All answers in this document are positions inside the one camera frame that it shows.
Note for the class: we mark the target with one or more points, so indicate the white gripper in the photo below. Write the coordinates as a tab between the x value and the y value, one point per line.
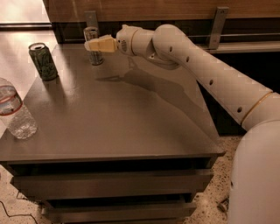
124	40

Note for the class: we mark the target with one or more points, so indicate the silver redbull can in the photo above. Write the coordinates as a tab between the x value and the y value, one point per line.
95	57

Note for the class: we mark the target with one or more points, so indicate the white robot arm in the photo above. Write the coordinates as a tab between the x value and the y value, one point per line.
255	180

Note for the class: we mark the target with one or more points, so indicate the green soda can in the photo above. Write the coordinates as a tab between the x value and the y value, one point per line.
43	61

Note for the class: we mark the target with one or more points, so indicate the clear plastic water bottle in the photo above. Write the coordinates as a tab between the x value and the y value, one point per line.
13	112

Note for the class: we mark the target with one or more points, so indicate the grey drawer cabinet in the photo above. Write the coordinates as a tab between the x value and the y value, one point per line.
125	115

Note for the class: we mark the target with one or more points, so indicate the upper grey drawer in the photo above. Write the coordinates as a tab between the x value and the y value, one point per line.
112	184

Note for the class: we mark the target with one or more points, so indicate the grey drawer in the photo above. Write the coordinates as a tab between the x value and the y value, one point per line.
112	184
120	213

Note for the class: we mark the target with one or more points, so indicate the lower grey drawer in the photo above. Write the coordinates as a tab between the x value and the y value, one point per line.
120	213

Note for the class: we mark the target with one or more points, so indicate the left metal bracket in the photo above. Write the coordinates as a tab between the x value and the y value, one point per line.
91	18

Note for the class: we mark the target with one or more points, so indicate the metal bracket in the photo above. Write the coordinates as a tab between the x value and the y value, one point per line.
91	18
219	20

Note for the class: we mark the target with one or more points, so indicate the right metal bracket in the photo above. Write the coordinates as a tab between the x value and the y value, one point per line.
219	20

